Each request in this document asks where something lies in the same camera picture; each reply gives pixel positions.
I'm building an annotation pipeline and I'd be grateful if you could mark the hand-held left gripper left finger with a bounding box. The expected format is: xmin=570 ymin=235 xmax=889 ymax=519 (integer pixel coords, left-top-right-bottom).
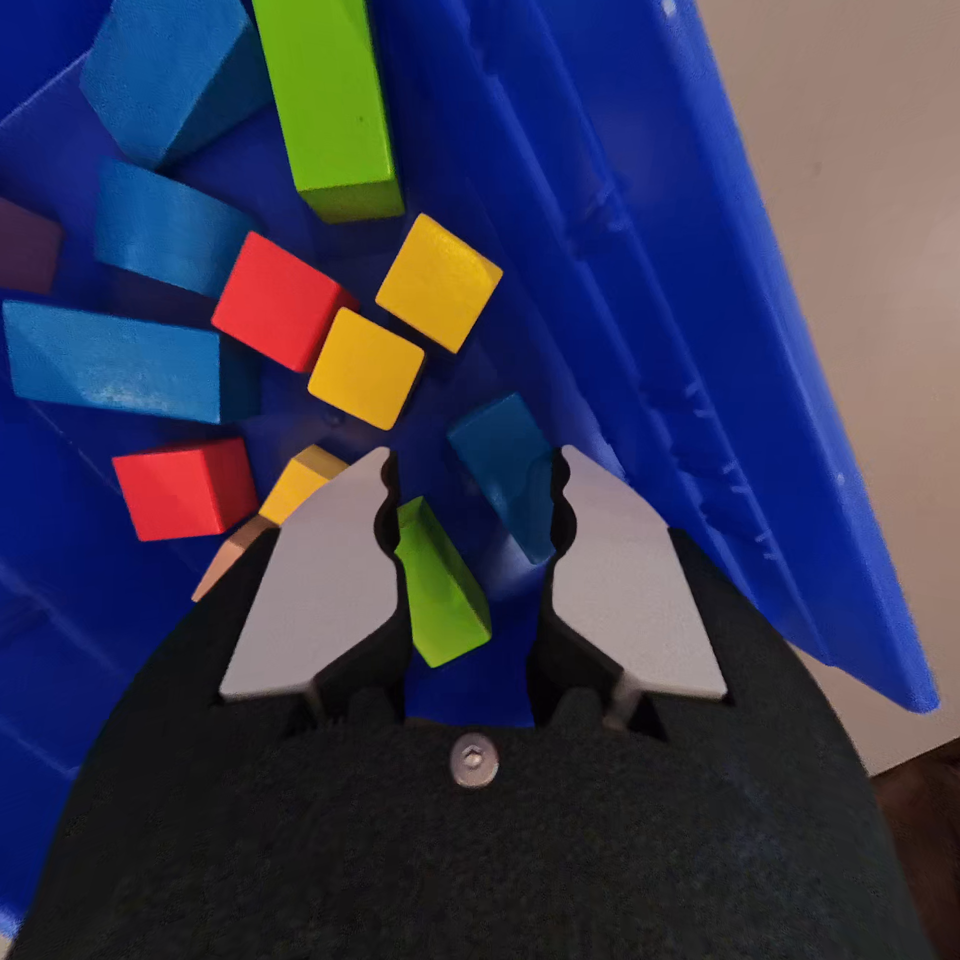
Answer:
xmin=221 ymin=447 xmax=414 ymax=709

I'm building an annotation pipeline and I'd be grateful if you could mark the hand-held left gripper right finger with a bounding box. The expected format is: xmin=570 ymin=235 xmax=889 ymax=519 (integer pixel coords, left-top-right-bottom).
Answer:
xmin=536 ymin=446 xmax=730 ymax=709

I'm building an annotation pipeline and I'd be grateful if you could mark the green wooden block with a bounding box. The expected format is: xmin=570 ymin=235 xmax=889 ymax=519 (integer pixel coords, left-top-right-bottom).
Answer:
xmin=393 ymin=497 xmax=495 ymax=670

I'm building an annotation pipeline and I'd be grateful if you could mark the blue plastic bin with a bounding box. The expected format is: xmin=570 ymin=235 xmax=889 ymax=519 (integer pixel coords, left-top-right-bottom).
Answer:
xmin=0 ymin=0 xmax=943 ymax=916

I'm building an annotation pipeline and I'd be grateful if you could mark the pile of coloured wooden blocks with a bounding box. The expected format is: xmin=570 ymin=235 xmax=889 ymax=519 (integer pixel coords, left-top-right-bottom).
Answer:
xmin=0 ymin=0 xmax=556 ymax=604

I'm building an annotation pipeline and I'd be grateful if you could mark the grey desk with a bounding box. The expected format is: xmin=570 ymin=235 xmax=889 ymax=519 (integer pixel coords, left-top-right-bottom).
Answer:
xmin=698 ymin=0 xmax=960 ymax=781

